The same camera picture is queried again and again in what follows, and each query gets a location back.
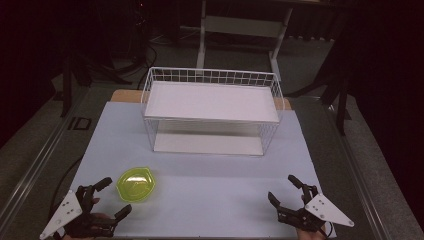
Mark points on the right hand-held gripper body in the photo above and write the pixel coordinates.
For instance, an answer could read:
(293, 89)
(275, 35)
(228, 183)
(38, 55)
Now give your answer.
(328, 210)

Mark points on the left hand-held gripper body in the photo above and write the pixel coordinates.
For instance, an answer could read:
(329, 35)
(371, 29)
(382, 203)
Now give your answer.
(63, 210)

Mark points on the green plastic bowl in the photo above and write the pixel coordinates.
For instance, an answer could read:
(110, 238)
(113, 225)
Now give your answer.
(136, 184)

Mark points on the person's left hand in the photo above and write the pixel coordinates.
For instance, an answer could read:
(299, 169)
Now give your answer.
(100, 216)

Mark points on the person's right hand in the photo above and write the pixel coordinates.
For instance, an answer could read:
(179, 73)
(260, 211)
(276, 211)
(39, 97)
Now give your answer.
(311, 236)

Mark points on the light blue table mat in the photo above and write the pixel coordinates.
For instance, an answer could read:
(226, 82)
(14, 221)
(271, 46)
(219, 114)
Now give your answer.
(213, 186)

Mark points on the black metal stand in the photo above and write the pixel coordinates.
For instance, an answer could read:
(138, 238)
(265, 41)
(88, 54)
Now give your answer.
(340, 96)
(75, 71)

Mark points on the metal floor rail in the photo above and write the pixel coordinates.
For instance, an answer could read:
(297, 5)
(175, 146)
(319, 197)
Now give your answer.
(360, 173)
(36, 163)

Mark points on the white metal desk frame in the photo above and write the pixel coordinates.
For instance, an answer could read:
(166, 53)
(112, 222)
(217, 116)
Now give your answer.
(245, 26)

